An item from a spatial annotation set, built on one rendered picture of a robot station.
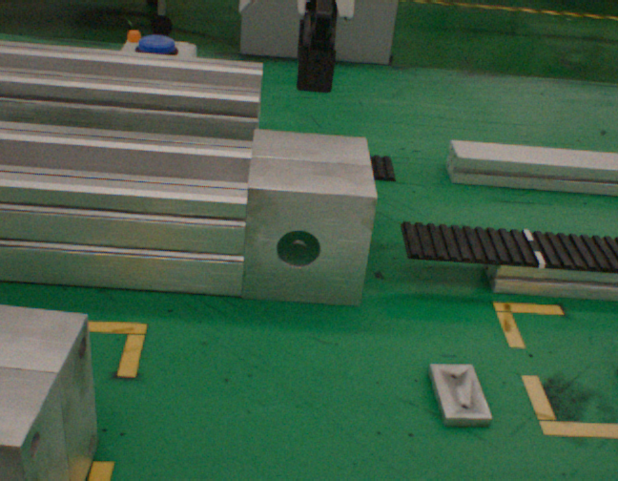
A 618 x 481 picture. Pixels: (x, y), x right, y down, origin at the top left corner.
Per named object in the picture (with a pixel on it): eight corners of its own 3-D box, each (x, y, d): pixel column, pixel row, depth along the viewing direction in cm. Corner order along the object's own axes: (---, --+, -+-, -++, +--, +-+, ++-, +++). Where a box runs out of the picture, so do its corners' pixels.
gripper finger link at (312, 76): (340, 28, 62) (332, 103, 66) (339, 17, 65) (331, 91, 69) (302, 24, 62) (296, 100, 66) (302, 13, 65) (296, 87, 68)
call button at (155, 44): (177, 52, 86) (177, 35, 85) (172, 64, 82) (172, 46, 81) (142, 49, 85) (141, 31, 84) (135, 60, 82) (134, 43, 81)
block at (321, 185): (350, 223, 67) (363, 125, 62) (360, 306, 57) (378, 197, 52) (250, 216, 67) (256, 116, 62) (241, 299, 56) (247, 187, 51)
